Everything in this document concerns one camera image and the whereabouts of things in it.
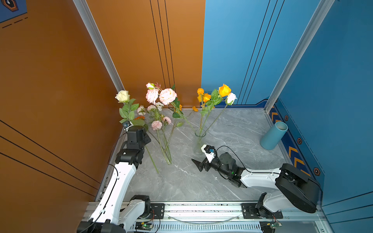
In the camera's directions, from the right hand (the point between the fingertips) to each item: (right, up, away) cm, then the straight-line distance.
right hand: (197, 153), depth 80 cm
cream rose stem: (-37, +22, -4) cm, 43 cm away
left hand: (-30, +12, -2) cm, 32 cm away
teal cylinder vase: (+46, +7, +8) cm, 47 cm away
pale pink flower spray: (-32, +29, +35) cm, 56 cm away
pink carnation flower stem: (-26, +14, +22) cm, 37 cm away
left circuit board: (-27, -34, -9) cm, 44 cm away
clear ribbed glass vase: (+2, +10, +5) cm, 11 cm away
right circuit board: (+35, -33, -10) cm, 49 cm away
